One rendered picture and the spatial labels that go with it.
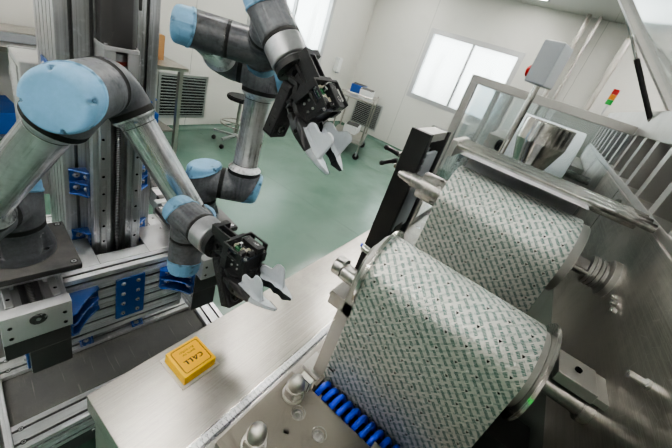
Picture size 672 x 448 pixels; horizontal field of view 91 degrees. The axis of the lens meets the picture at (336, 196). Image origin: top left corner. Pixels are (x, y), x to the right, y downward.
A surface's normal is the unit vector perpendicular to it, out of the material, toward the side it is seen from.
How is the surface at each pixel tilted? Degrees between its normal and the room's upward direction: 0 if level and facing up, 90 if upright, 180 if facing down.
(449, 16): 90
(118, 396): 0
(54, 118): 84
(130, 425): 0
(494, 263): 92
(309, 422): 0
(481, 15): 90
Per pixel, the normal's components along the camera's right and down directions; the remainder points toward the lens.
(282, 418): 0.29, -0.86
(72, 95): 0.18, 0.40
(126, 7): 0.69, 0.49
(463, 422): -0.56, 0.20
